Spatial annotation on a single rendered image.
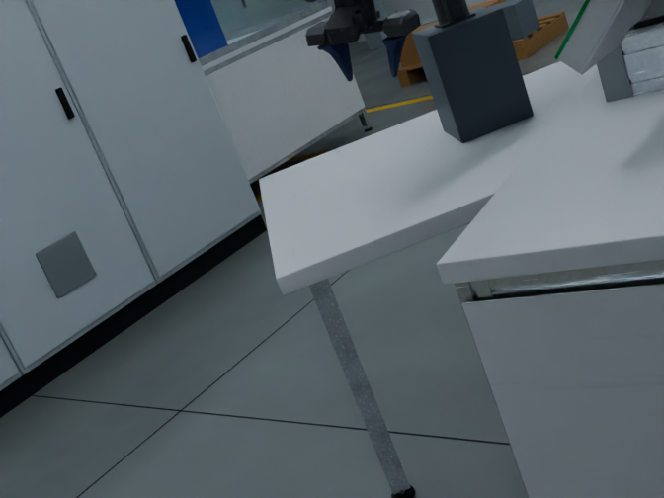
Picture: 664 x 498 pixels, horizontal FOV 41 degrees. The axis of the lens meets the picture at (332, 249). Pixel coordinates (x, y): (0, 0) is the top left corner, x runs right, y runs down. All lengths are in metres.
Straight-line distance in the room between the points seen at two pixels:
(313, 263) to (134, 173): 3.07
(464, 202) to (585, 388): 0.34
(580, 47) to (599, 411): 0.47
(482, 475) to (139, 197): 2.56
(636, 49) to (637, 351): 0.63
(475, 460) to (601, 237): 1.31
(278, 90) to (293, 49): 0.33
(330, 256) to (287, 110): 4.50
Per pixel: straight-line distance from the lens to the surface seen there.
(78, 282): 4.08
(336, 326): 2.01
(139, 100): 4.39
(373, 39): 10.77
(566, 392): 1.15
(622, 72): 1.57
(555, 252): 1.05
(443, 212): 1.29
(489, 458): 2.27
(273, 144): 5.62
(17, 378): 3.97
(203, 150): 4.58
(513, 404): 1.19
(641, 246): 1.02
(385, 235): 1.28
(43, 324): 4.00
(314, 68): 6.02
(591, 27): 1.23
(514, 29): 7.03
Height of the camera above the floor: 1.26
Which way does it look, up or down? 18 degrees down
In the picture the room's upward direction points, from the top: 21 degrees counter-clockwise
